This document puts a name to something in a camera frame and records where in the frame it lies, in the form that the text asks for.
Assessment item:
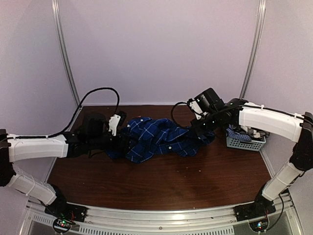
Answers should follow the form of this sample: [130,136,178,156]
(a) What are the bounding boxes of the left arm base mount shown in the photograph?
[42,184,87,222]

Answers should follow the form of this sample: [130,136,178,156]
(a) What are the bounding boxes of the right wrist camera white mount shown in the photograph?
[187,99,203,120]

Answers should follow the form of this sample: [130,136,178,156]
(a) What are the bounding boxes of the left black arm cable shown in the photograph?
[46,87,121,140]

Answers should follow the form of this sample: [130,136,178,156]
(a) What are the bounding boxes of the aluminium frame post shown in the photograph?
[51,0,80,107]
[240,0,267,98]

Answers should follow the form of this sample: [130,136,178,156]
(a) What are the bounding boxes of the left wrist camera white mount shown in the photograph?
[109,111,127,136]

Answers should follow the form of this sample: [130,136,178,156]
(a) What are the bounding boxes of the left aluminium frame post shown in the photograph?
[51,0,80,107]

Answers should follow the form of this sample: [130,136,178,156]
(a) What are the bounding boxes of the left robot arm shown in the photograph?
[0,111,128,217]

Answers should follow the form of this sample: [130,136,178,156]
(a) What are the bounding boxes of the green circuit board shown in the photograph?
[249,219,269,233]
[52,218,74,233]

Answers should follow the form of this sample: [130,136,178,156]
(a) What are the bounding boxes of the left green circuit board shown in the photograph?
[52,218,74,233]

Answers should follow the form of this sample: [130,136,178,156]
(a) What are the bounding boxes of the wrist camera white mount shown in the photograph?
[109,111,127,136]
[187,99,203,120]

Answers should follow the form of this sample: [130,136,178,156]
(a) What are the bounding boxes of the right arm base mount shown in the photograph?
[233,189,276,221]

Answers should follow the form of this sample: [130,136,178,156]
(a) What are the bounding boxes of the right green circuit board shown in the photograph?
[249,219,269,233]

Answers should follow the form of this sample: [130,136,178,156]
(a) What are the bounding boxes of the right aluminium frame post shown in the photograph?
[240,0,267,98]

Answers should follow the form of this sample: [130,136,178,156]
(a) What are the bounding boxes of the front aluminium rail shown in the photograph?
[18,196,304,235]

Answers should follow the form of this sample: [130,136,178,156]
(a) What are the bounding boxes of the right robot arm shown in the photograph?
[187,88,313,216]

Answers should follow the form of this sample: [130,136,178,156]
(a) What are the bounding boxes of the light blue plastic basket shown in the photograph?
[226,137,266,152]

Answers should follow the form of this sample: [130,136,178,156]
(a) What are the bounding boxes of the small blue gingham shirt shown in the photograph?
[226,126,252,142]

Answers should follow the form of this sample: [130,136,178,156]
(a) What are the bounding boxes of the blue plaid long sleeve shirt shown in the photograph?
[105,117,215,164]

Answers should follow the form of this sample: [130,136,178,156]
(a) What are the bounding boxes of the black white checked shirt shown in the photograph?
[229,125,269,140]

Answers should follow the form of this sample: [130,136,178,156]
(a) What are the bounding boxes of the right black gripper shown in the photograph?
[190,111,221,137]

